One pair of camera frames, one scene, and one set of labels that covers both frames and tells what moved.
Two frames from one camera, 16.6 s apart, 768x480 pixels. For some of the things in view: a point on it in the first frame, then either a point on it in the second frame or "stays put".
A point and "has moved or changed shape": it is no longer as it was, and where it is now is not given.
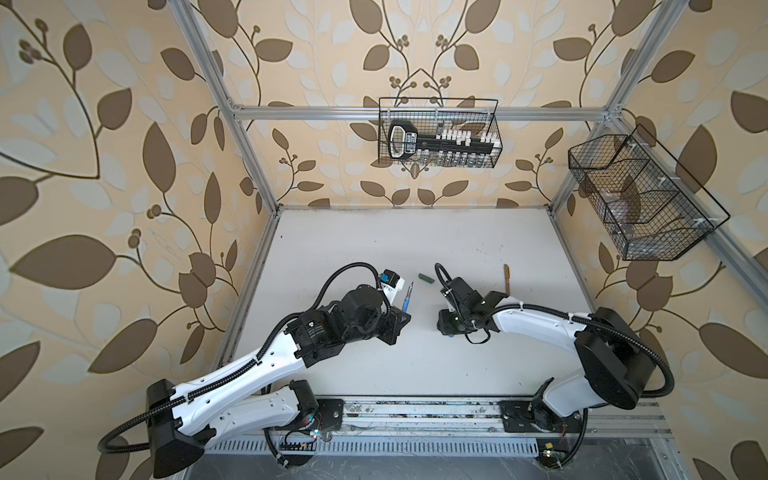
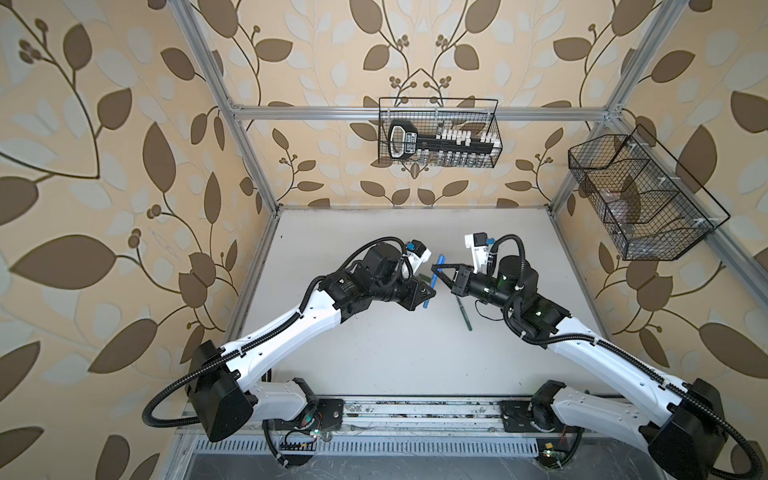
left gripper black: (394, 322) to (409, 295)
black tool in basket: (404, 143) stays put
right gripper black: (443, 325) to (461, 282)
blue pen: (407, 299) has moved or changed shape
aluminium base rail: (445, 426) stays put
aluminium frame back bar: (374, 114) stays put
